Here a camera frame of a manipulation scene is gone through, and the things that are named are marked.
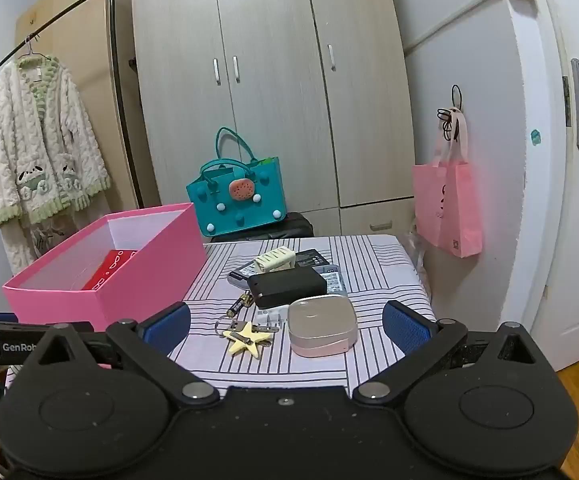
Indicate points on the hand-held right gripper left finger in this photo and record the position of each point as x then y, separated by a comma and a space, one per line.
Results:
169, 325

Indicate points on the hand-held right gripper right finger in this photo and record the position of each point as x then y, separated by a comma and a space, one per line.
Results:
407, 325

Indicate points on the pink cardboard box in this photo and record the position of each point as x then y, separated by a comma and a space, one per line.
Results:
69, 305

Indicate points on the black gold battery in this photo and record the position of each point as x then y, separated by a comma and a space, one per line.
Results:
238, 306

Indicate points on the silver pink compact case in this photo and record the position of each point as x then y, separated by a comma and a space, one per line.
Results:
319, 322

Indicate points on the small white packet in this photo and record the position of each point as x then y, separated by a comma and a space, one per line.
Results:
269, 316

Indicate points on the black phone battery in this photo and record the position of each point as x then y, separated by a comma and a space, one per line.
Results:
314, 257

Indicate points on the black power bank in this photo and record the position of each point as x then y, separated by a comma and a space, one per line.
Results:
289, 287

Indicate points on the cream hair claw clip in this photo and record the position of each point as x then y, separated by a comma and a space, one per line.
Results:
274, 259

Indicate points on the clear plastic bag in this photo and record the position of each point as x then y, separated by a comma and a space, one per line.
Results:
417, 250

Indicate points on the small red box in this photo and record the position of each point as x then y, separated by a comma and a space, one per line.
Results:
109, 267

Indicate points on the pink shopping bag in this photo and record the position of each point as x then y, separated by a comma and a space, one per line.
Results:
449, 200

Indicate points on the teal felt tote bag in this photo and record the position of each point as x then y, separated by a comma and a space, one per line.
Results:
249, 215

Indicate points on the black suitcase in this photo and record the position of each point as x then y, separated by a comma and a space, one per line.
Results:
294, 227

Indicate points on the cream knitted cardigan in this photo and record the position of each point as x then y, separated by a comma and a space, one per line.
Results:
44, 135

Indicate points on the beige wardrobe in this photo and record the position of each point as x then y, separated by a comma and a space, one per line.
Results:
269, 110

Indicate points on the black clothes rack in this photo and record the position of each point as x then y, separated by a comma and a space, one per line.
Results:
114, 35

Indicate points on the light wood cabinet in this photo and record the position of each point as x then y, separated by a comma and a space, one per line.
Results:
89, 35

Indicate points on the teal wall sticker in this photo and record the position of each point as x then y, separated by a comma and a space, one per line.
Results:
536, 138

